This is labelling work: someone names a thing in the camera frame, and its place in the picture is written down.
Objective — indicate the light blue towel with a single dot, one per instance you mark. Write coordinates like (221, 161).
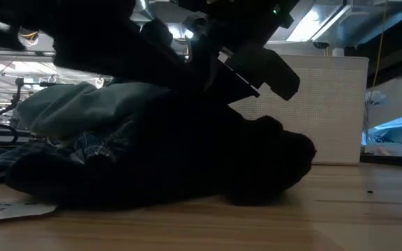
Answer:
(75, 108)

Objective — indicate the white plastic bin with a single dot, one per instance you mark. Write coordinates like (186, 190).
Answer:
(326, 115)

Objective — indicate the white paper clothing tag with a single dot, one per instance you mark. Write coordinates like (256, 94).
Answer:
(12, 211)

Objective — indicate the black yellow ceiling device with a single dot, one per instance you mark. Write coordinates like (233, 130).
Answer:
(29, 36)

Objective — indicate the black garment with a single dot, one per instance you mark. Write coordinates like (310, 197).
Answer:
(187, 157)

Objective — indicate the black background stand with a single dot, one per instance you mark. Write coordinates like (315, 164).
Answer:
(19, 83)

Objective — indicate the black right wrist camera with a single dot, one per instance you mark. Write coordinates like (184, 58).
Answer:
(271, 75)

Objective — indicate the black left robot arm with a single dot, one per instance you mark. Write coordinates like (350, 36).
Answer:
(82, 35)

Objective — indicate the black metal table frame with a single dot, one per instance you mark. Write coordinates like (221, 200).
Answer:
(396, 161)

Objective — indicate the long metal ceiling rail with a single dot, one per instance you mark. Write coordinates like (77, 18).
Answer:
(12, 53)

